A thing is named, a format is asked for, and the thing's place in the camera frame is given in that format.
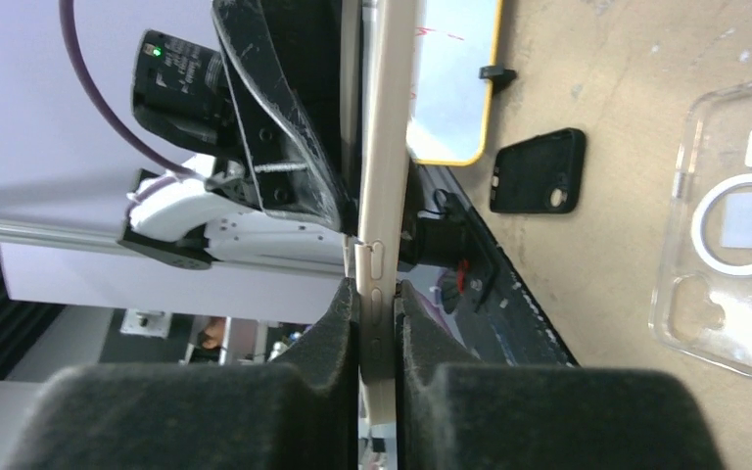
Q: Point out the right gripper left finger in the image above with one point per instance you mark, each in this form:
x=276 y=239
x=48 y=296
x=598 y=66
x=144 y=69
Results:
x=297 y=411

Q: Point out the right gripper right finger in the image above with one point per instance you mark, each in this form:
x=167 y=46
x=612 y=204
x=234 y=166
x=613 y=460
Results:
x=456 y=411

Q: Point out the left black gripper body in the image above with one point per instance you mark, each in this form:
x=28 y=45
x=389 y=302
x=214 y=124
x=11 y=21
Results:
x=180 y=93

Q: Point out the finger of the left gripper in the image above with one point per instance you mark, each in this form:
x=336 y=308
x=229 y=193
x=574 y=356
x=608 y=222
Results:
x=283 y=69

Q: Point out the beige cased smartphone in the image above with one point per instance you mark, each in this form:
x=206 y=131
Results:
x=386 y=85

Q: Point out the clear magsafe phone case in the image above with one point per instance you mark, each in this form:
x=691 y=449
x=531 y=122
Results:
x=702 y=302

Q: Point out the black phone case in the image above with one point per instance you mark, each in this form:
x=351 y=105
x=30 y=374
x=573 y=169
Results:
x=541 y=175

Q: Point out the yellow framed whiteboard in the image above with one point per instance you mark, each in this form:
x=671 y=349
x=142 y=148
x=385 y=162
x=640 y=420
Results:
x=450 y=100

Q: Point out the black whiteboard clip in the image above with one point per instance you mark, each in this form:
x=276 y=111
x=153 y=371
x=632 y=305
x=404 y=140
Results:
x=497 y=75

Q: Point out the black mounting rail base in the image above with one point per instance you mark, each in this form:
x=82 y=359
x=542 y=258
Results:
x=484 y=303

